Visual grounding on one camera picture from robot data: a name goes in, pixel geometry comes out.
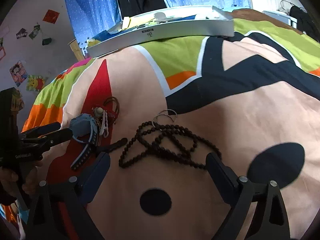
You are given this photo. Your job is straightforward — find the black bead necklace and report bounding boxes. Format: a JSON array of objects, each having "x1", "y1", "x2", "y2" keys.
[{"x1": 100, "y1": 120, "x2": 222, "y2": 170}]

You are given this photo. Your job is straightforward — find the grey plastic hair claw clip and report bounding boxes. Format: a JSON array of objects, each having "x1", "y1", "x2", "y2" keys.
[{"x1": 154, "y1": 12, "x2": 175, "y2": 23}]

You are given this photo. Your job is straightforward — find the person's left hand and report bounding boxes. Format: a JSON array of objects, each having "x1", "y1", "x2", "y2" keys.
[{"x1": 1, "y1": 161, "x2": 43, "y2": 197}]

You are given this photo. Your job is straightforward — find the white hair clip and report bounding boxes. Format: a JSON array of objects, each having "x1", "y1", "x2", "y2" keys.
[{"x1": 93, "y1": 107, "x2": 109, "y2": 138}]

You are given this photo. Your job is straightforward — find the wooden bedside cabinet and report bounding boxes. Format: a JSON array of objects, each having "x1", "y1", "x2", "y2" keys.
[{"x1": 68, "y1": 38, "x2": 85, "y2": 62}]

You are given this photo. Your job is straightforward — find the thin silver hoop earrings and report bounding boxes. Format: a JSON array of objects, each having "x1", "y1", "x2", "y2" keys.
[{"x1": 151, "y1": 109, "x2": 178, "y2": 127}]

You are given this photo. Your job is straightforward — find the colourful cartoon bed cover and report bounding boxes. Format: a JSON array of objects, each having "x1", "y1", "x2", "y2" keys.
[{"x1": 0, "y1": 8, "x2": 320, "y2": 240}]

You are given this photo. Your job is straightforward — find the white tray with frog painting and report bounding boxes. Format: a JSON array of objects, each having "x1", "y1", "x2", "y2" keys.
[{"x1": 87, "y1": 5, "x2": 234, "y2": 57}]

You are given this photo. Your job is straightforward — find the white side table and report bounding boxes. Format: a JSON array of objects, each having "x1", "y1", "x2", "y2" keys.
[{"x1": 263, "y1": 11, "x2": 297, "y2": 29}]

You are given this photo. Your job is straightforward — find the black clothes pile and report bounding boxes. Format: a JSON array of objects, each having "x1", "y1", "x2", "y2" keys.
[{"x1": 289, "y1": 5, "x2": 319, "y2": 42}]

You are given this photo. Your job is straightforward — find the sun cartoon wall sticker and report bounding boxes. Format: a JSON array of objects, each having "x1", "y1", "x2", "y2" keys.
[{"x1": 26, "y1": 75, "x2": 48, "y2": 92}]

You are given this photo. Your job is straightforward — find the anime poster on wall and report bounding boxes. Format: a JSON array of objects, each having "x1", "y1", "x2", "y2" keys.
[{"x1": 9, "y1": 61, "x2": 28, "y2": 87}]

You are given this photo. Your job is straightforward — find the red cord bracelet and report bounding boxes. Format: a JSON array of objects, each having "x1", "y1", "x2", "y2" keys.
[{"x1": 92, "y1": 96, "x2": 121, "y2": 126}]

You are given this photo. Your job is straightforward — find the photo stickers on wall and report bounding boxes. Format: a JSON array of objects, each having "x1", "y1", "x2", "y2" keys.
[{"x1": 16, "y1": 24, "x2": 41, "y2": 41}]

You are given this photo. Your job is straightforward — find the red paper wall sticker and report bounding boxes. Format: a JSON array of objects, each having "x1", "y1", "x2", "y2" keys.
[{"x1": 43, "y1": 9, "x2": 60, "y2": 24}]

